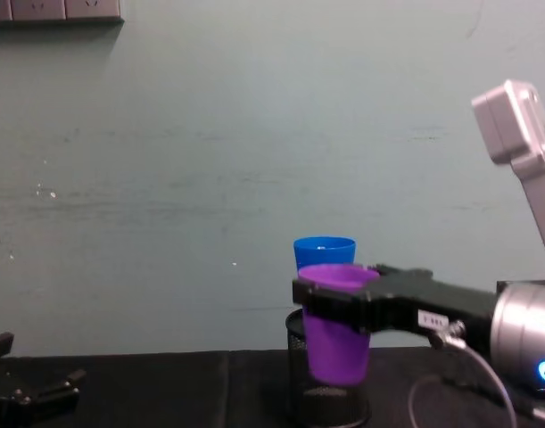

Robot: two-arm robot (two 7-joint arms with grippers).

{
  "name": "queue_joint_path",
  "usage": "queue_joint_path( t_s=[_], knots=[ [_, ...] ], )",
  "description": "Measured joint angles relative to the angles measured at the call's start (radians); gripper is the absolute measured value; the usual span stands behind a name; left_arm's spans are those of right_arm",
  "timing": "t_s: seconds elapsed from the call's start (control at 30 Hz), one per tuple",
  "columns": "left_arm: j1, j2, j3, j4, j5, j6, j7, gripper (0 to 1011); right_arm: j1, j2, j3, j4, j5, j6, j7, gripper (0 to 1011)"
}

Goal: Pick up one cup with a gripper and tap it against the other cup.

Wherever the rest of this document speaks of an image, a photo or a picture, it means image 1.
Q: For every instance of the black table cloth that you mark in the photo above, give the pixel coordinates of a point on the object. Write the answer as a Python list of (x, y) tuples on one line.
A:
[(165, 388)]

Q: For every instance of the purple plastic cup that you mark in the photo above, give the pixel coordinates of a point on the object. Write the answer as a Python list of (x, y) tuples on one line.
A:
[(339, 352)]

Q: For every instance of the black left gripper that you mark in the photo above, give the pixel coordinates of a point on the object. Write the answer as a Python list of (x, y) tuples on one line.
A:
[(4, 412)]

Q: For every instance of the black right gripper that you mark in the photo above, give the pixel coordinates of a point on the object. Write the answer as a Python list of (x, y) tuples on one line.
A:
[(406, 303)]

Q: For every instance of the black mesh pen holder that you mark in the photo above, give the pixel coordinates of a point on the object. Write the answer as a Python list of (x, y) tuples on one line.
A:
[(296, 356)]

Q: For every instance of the blue plastic cup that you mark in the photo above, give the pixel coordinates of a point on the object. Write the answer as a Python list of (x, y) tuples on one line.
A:
[(324, 256)]

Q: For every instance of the white wall socket panel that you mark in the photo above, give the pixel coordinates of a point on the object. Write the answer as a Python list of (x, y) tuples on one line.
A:
[(40, 9)]

